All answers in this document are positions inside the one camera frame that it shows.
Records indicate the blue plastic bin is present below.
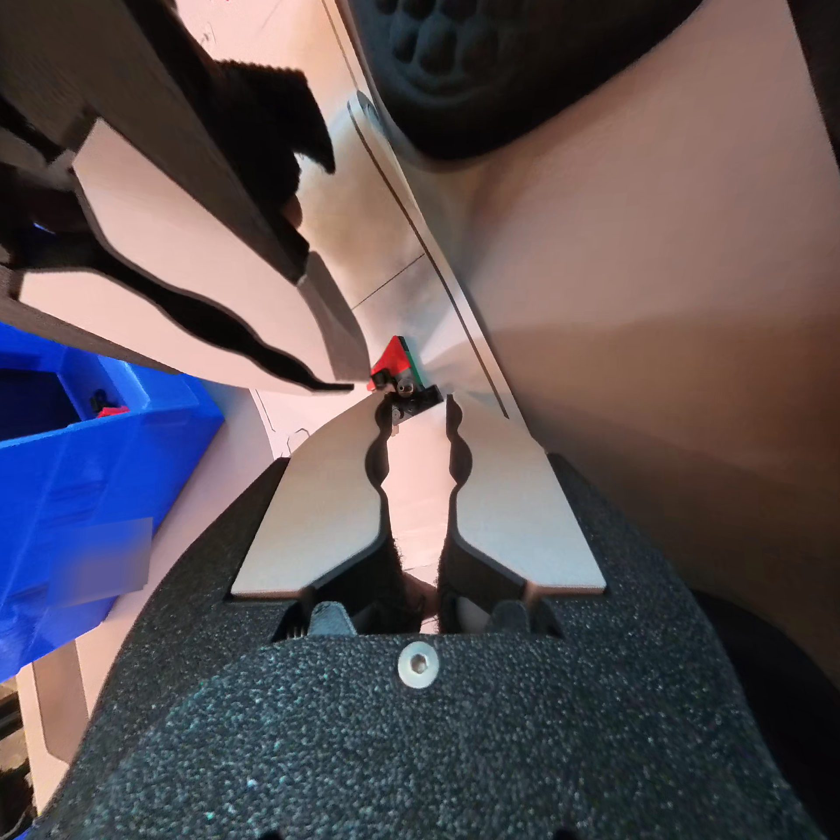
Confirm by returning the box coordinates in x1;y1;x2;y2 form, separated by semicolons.
0;322;225;683

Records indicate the black flat panel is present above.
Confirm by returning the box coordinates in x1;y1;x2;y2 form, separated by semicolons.
787;0;840;172

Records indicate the black dimpled rounded object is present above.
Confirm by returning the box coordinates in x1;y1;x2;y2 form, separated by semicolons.
348;0;706;161

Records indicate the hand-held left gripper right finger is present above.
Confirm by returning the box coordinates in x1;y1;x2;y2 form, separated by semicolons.
437;392;607;619

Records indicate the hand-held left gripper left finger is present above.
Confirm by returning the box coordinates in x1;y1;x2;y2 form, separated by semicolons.
230;397;404;619

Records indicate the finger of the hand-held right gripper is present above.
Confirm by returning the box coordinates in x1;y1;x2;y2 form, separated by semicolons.
70;118;373;386
15;266;357;396

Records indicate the small black red brick assembly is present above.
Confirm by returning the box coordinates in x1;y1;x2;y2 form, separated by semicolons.
367;335;442;435

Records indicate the white instruction booklet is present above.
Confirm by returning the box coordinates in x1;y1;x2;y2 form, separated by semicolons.
13;0;549;815

